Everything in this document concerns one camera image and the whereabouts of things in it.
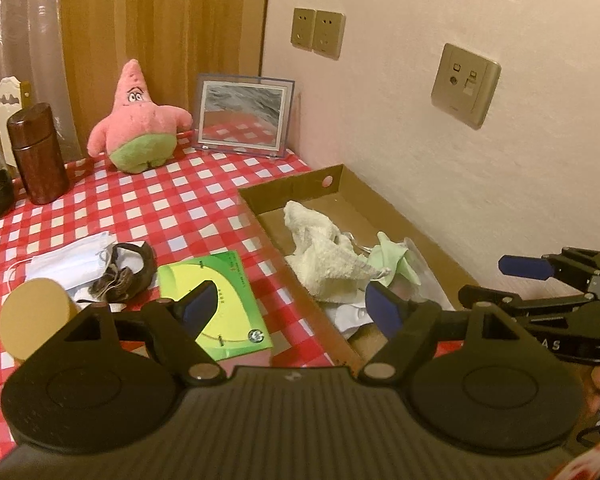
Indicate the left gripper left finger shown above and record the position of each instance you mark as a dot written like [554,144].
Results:
[173,327]

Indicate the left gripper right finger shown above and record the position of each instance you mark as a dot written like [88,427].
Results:
[409,327]

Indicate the light green cloth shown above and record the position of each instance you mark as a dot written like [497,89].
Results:
[390,259]

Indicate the cream terry towel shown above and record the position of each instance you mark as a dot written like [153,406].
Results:
[324,260]

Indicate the blue surgical mask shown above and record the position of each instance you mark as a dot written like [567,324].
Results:
[70,266]

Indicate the person's right hand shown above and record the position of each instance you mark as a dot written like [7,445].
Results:
[591,387]

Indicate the white mask in box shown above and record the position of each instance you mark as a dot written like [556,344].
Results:
[347,318]

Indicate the brown cardboard box tray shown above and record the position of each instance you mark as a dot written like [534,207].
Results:
[360,213]

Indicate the red white checkered tablecloth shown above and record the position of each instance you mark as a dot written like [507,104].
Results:
[184,209]

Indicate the gold lid nut jar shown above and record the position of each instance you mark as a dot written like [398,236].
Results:
[32,313]

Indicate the pink starfish plush toy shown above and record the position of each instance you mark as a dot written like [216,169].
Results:
[138,134]

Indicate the framed sand picture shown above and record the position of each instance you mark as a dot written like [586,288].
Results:
[241,114]

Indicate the dark brown wooden canister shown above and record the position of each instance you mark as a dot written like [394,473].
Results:
[37,153]

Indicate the sheer grey curtain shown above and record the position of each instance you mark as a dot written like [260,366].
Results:
[31,50]

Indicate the white mask with black straps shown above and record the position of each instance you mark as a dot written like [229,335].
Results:
[140,258]

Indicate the beige wall socket plate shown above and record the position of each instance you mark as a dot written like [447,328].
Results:
[465,84]

